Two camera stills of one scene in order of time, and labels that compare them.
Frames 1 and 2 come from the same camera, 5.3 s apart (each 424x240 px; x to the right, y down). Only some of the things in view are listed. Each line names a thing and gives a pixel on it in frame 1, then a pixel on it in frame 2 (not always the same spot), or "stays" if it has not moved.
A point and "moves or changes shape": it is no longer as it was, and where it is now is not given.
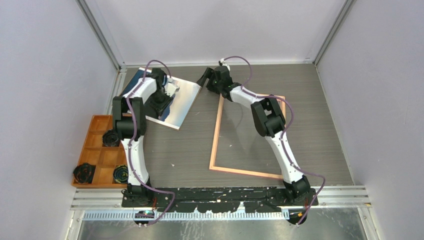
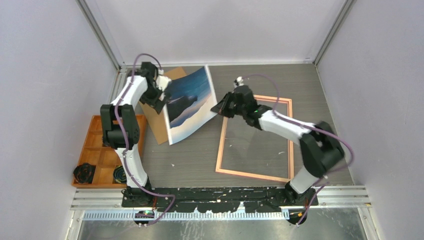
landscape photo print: [176, 113] moves or changes shape
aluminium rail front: [112, 198] stays
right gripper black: [208, 73] → [222, 108]
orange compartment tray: [104, 159] stays
